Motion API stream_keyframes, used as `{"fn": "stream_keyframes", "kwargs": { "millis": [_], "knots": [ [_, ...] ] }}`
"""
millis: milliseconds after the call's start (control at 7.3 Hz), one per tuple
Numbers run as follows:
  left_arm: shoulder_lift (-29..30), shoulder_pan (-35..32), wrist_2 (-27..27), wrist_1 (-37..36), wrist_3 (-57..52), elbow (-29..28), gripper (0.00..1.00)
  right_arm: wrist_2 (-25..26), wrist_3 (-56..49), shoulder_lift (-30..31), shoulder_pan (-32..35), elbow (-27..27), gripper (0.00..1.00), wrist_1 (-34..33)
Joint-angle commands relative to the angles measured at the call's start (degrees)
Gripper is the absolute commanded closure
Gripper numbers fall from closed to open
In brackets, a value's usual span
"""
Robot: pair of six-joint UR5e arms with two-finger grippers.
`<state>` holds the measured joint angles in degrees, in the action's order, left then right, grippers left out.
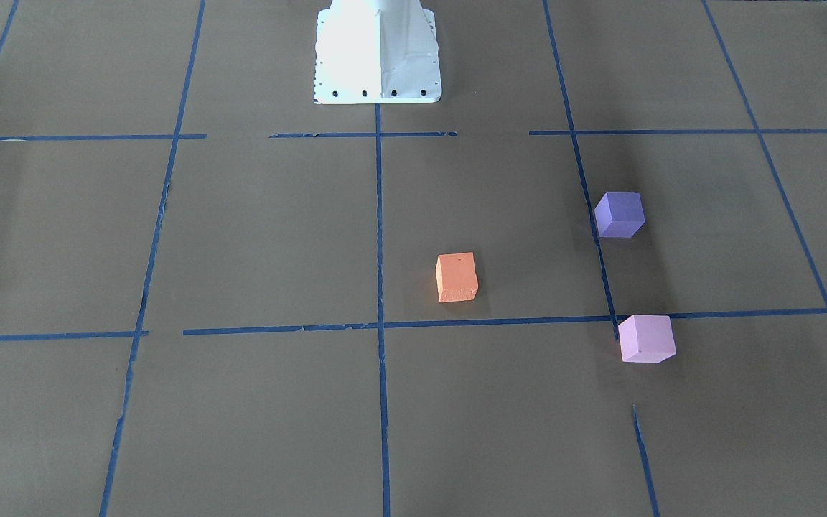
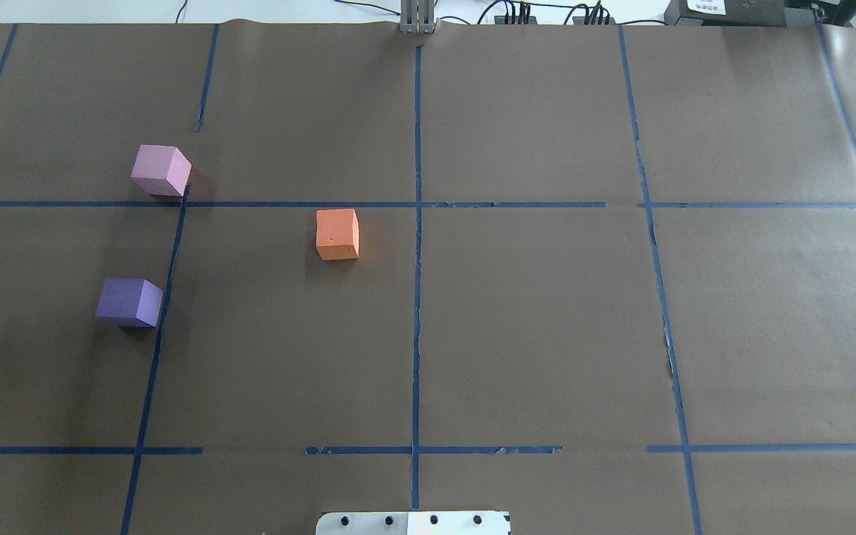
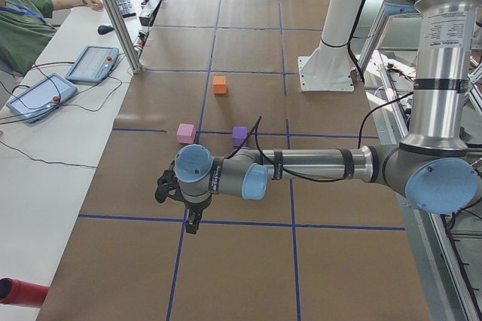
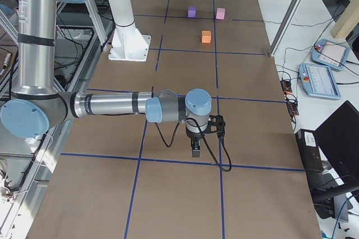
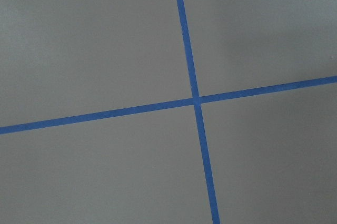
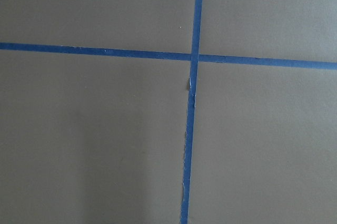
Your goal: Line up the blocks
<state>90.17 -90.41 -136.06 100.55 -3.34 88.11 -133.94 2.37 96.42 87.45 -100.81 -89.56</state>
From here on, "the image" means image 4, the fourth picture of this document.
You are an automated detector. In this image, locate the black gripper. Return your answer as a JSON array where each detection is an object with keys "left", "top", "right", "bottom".
[{"left": 186, "top": 130, "right": 202, "bottom": 158}]

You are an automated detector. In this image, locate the orange foam block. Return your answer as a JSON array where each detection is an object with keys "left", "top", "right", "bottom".
[{"left": 201, "top": 30, "right": 211, "bottom": 44}]

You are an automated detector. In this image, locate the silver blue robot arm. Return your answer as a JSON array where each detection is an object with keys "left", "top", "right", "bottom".
[{"left": 1, "top": 0, "right": 211, "bottom": 157}]

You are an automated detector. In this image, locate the brown paper table cover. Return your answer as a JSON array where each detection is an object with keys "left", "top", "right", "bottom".
[{"left": 28, "top": 0, "right": 321, "bottom": 238}]

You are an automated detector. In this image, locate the orange black usb hub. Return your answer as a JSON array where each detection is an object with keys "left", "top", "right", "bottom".
[{"left": 280, "top": 79, "right": 292, "bottom": 94}]

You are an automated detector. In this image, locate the black computer box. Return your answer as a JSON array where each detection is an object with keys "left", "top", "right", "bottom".
[{"left": 295, "top": 129, "right": 324, "bottom": 173}]

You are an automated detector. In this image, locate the purple foam block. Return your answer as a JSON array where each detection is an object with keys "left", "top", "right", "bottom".
[{"left": 187, "top": 6, "right": 196, "bottom": 18}]

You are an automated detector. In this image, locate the pink foam block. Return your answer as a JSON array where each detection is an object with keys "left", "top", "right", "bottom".
[{"left": 215, "top": 8, "right": 225, "bottom": 20}]

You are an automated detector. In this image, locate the near blue teach pendant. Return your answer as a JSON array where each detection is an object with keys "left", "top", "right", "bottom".
[{"left": 298, "top": 63, "right": 341, "bottom": 100}]

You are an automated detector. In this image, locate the blue teach pendant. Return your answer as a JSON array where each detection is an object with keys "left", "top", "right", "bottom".
[
  {"left": 311, "top": 39, "right": 350, "bottom": 71},
  {"left": 298, "top": 63, "right": 341, "bottom": 100}
]

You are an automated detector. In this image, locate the black laptop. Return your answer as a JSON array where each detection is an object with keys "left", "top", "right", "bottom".
[{"left": 314, "top": 100, "right": 358, "bottom": 183}]

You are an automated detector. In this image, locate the far blue teach pendant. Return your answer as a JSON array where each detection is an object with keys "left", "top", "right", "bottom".
[{"left": 311, "top": 39, "right": 350, "bottom": 71}]

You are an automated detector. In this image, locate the wooden beam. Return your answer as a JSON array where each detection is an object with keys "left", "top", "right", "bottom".
[{"left": 330, "top": 0, "right": 359, "bottom": 39}]

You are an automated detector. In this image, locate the black camera cable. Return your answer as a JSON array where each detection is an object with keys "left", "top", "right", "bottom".
[{"left": 154, "top": 118, "right": 232, "bottom": 173}]

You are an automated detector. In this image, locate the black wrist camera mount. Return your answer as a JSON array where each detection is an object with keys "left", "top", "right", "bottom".
[{"left": 203, "top": 115, "right": 225, "bottom": 137}]

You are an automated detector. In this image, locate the white pedestal column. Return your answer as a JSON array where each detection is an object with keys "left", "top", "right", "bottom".
[{"left": 109, "top": 0, "right": 151, "bottom": 62}]

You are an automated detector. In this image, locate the aluminium frame post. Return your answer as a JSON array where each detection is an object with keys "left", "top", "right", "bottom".
[{"left": 269, "top": 0, "right": 302, "bottom": 57}]

